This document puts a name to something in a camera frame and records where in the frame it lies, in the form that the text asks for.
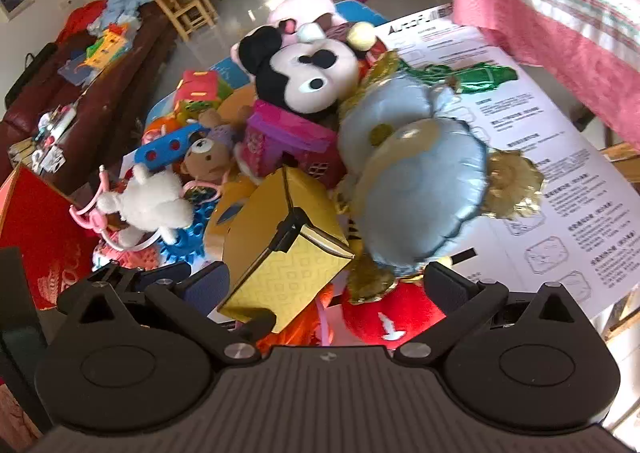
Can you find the black bag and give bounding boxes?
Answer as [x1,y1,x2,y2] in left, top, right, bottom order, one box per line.
[4,42,60,108]

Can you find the blue toy with holes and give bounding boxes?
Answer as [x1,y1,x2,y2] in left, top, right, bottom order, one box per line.
[140,123,211,166]

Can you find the blue plastic mat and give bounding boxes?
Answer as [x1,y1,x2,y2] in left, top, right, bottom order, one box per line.
[334,0,386,28]

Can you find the white plush toy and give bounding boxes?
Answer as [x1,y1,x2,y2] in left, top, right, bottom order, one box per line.
[96,164,195,248]

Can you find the pink toy house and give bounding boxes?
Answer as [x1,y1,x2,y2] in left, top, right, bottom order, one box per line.
[235,99,348,190]

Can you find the green foil balloon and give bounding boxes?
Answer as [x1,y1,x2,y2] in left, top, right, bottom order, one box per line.
[425,62,521,94]

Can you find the blue gear building pieces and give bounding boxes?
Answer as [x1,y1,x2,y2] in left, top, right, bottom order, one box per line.
[159,203,211,266]

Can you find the wooden chair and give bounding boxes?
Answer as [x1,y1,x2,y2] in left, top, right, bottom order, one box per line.
[154,0,219,42]

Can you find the red plush toy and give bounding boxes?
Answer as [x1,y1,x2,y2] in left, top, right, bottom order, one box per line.
[341,280,447,351]

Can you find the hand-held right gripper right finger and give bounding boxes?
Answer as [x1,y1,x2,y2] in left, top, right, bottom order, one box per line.
[394,262,603,365]

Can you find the blue and gold foil balloon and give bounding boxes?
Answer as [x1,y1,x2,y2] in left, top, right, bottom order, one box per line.
[332,53,546,306]

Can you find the brown teddy bear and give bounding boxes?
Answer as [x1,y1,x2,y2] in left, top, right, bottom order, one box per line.
[181,108,241,186]

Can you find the red clothes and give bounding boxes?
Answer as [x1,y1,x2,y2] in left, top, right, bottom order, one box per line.
[56,0,108,44]

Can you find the white instruction sheet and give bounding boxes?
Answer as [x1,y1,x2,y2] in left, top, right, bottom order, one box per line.
[372,3,631,319]

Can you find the wooden frame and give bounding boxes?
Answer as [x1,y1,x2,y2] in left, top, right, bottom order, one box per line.
[600,143,640,168]

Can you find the red cardboard box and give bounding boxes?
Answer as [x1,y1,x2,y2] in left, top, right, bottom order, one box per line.
[0,163,101,311]

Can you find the dark red leather sofa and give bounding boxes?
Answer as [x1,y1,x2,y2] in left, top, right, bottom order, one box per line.
[0,0,178,194]

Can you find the pink plush toy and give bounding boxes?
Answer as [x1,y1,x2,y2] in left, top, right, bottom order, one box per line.
[267,0,348,46]

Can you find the black and white mouse plush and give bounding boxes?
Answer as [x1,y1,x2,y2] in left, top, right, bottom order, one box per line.
[237,25,366,114]

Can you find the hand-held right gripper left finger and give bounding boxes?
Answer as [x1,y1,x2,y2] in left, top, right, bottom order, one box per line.
[56,262,276,365]

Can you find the yellow green toy building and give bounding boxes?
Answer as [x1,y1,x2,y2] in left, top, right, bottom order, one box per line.
[82,25,133,68]

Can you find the red roof toy house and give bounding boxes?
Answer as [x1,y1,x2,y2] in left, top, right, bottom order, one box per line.
[172,70,235,126]

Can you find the orange plastic toy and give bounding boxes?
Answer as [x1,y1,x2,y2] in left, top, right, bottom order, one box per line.
[142,115,183,144]

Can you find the light blue clothes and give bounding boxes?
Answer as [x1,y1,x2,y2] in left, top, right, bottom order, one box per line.
[89,0,158,34]

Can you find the yellow gift box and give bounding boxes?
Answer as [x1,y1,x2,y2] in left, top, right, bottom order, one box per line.
[217,165,357,335]

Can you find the yellow toy kettle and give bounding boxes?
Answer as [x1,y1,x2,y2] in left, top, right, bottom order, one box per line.
[202,177,261,264]

